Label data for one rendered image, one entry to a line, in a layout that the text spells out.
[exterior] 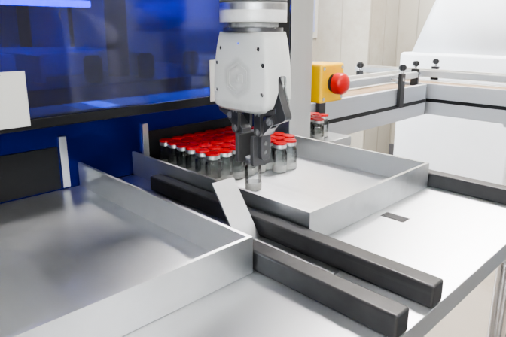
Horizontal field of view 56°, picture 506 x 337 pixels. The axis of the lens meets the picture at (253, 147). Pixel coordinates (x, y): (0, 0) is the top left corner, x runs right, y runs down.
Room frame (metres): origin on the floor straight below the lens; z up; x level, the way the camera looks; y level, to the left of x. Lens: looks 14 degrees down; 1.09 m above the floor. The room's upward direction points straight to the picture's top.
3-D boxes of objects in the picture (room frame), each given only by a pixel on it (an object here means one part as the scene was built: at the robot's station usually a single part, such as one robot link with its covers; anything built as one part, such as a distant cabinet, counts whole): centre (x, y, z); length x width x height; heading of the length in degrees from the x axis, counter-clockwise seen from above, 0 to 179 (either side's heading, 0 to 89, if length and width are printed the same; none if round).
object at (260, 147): (0.59, -0.02, 0.95); 0.03 x 0.03 x 0.07; 45
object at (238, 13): (0.61, 0.00, 1.11); 0.09 x 0.08 x 0.03; 45
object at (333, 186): (0.66, -0.03, 0.90); 0.34 x 0.26 x 0.04; 44
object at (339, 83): (0.88, -0.16, 0.99); 0.04 x 0.04 x 0.04; 44
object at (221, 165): (0.69, 0.00, 0.90); 0.18 x 0.02 x 0.05; 135
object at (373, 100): (1.22, -0.23, 0.92); 0.69 x 0.15 x 0.16; 134
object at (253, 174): (0.61, 0.00, 0.90); 0.02 x 0.02 x 0.04
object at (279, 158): (0.69, -0.04, 0.90); 0.02 x 0.02 x 0.05
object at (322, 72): (0.91, -0.13, 1.00); 0.08 x 0.07 x 0.07; 44
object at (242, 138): (0.63, 0.02, 0.95); 0.03 x 0.03 x 0.07; 45
